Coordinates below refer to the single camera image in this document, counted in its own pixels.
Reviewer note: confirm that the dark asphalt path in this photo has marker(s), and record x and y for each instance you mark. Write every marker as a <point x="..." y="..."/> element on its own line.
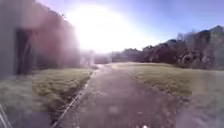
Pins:
<point x="116" y="100"/>

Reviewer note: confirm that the pale kerb strip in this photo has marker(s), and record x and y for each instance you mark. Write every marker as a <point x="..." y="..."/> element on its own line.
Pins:
<point x="75" y="101"/>

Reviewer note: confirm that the grass field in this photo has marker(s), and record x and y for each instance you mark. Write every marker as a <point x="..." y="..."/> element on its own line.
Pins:
<point x="173" y="78"/>

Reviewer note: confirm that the grass verge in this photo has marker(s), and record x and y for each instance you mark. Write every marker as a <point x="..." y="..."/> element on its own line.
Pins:
<point x="50" y="85"/>

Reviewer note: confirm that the row of trees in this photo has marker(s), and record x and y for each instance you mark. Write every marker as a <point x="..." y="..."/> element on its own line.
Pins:
<point x="180" y="50"/>

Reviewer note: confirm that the red brick building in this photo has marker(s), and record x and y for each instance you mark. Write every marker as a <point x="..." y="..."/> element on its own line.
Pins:
<point x="40" y="40"/>

